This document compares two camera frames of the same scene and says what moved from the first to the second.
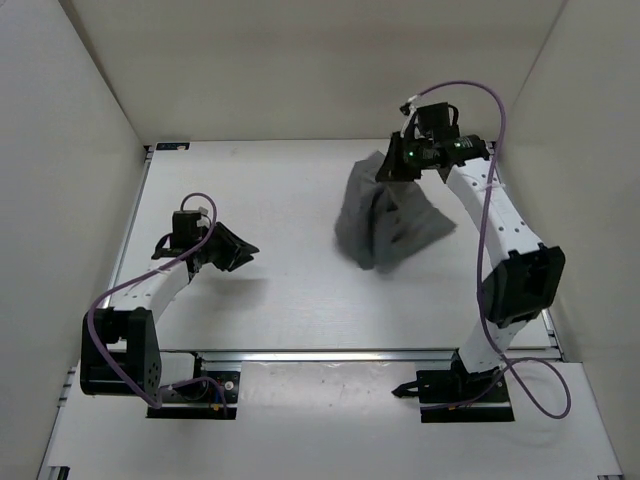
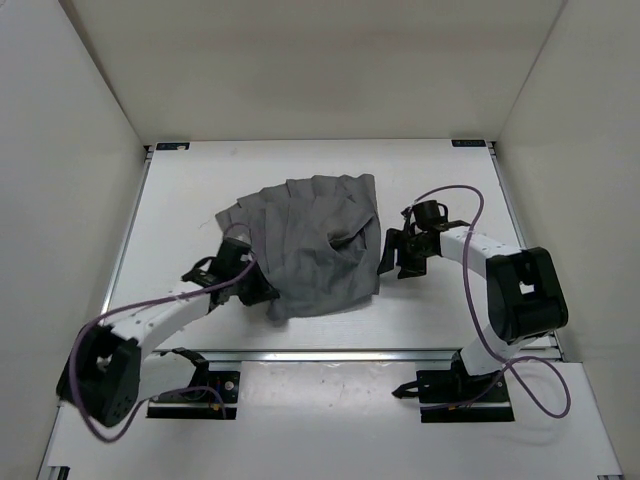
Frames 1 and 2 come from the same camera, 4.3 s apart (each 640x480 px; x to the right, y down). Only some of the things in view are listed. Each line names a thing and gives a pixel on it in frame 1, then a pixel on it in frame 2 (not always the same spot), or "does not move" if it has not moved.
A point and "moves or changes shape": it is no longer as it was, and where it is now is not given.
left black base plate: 210,395 does not move
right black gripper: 394,171 to 393,242
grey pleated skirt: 382,223 moves or changes shape
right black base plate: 451,396 does not move
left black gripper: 232,259 to 263,290
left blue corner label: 176,146 does not move
